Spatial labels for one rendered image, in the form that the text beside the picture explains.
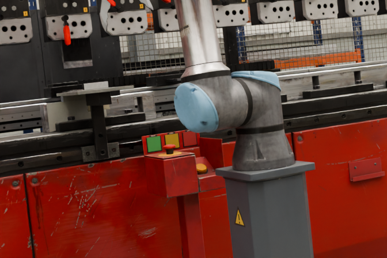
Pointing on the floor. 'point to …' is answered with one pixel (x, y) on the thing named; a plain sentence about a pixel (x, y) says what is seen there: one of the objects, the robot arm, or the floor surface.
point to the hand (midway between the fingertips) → (129, 21)
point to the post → (230, 45)
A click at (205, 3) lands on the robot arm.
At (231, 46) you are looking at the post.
